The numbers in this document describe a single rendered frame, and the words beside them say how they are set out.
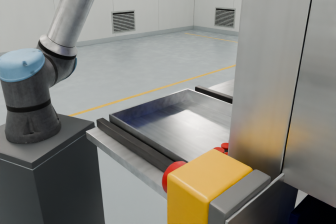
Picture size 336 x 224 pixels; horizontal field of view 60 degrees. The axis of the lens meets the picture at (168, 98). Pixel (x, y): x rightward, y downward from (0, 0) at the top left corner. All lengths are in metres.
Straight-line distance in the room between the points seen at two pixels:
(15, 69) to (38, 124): 0.16
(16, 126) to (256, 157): 0.69
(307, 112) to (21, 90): 0.71
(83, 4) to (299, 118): 0.71
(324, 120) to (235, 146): 0.10
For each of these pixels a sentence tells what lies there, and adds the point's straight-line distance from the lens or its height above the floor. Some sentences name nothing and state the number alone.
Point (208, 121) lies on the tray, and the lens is 0.72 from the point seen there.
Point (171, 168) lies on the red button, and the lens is 0.32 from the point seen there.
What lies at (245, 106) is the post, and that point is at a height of 1.08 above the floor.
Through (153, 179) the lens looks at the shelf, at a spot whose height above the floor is 0.88.
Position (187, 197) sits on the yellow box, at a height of 1.02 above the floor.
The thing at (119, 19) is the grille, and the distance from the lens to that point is 6.43.
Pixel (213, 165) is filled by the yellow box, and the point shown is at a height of 1.03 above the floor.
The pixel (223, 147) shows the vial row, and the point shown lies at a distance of 0.53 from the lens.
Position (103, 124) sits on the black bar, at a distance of 0.68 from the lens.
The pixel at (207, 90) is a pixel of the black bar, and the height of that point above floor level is 0.90.
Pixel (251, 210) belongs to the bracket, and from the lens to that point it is 0.28.
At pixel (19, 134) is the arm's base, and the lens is 0.89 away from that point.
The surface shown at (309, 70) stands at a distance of 0.27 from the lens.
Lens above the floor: 1.20
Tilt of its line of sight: 22 degrees down
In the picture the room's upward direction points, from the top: straight up
